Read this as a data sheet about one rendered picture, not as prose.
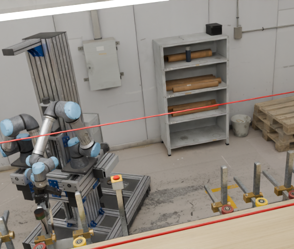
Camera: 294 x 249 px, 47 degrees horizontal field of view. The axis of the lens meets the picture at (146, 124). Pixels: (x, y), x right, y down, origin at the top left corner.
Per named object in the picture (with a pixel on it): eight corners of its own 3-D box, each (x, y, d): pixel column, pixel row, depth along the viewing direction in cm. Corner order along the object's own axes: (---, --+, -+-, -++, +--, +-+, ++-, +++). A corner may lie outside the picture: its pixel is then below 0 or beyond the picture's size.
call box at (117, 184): (111, 186, 225) (110, 176, 222) (122, 184, 226) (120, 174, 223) (113, 191, 219) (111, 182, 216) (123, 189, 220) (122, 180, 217)
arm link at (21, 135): (35, 148, 287) (32, 134, 281) (20, 154, 279) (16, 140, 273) (30, 144, 295) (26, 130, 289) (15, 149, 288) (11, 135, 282)
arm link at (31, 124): (31, 109, 257) (53, 168, 267) (17, 114, 251) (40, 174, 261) (36, 109, 248) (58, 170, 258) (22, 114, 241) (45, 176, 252)
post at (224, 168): (221, 219, 255) (220, 165, 234) (225, 218, 255) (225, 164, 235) (222, 222, 252) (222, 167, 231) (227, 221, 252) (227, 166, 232)
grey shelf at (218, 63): (160, 142, 514) (151, 39, 448) (217, 131, 526) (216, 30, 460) (168, 156, 474) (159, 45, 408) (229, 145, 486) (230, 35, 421)
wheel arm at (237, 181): (232, 180, 274) (233, 176, 272) (236, 179, 275) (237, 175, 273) (260, 215, 235) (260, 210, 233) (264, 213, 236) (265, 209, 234)
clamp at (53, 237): (36, 242, 230) (34, 236, 228) (56, 238, 232) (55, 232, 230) (35, 248, 225) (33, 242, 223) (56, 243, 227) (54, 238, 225)
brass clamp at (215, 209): (210, 208, 250) (210, 202, 248) (228, 204, 252) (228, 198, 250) (214, 213, 245) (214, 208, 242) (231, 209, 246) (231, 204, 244)
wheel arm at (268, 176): (261, 174, 278) (262, 170, 276) (265, 173, 278) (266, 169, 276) (293, 207, 239) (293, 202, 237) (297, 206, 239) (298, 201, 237)
